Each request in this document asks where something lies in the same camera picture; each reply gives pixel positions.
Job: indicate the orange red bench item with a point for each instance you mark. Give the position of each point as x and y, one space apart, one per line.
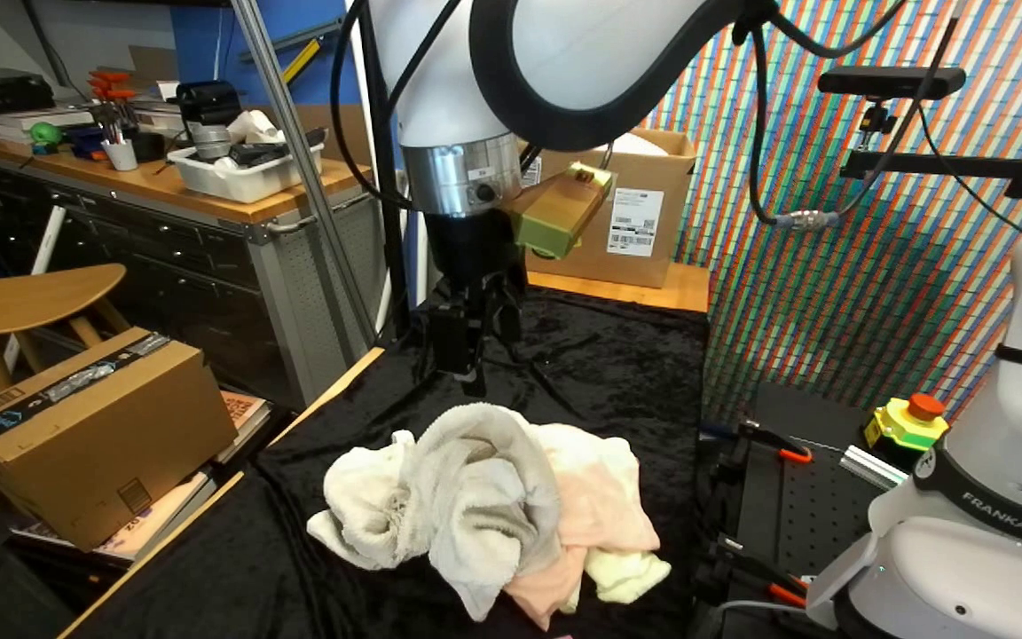
113 88

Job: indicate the cardboard box with black tape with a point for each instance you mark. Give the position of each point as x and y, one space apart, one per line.
96 437

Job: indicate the silver metal pole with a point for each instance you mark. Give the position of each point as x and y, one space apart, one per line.
284 129

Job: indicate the white cup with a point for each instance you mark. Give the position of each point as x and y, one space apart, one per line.
123 154

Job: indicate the black bar camera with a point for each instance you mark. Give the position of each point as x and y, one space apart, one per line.
890 80

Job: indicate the wooden top workbench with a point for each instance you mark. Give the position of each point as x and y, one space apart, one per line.
123 255

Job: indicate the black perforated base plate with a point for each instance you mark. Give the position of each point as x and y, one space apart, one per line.
797 511

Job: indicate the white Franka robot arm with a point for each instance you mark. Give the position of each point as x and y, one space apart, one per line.
995 473

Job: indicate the multicolour patterned backdrop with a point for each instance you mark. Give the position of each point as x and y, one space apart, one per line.
831 307

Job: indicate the blue panel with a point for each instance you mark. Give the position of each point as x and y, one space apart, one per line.
230 48

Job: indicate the cardboard box with white label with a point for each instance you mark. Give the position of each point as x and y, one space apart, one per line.
638 227

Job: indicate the wooden stool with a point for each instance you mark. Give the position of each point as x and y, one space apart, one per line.
26 299

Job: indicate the small white cloth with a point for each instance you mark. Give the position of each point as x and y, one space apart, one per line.
357 511

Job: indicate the large fluffy white towel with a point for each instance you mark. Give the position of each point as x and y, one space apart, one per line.
478 499

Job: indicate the silver metal cylinder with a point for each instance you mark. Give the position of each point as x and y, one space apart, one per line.
872 467

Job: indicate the yellow red emergency stop button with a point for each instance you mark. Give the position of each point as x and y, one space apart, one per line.
906 426

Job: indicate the black stand pole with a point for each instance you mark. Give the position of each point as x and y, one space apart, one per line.
373 142

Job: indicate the black power tool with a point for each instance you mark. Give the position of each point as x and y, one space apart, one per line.
207 107

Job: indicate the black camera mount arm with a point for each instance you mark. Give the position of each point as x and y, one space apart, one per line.
949 164

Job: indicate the black velvet table cloth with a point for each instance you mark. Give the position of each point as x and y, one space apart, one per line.
605 367

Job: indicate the small green bench item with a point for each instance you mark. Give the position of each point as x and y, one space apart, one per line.
43 134

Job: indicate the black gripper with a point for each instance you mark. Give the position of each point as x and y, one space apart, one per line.
471 255

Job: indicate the white plastic bin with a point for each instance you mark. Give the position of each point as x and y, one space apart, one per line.
238 179

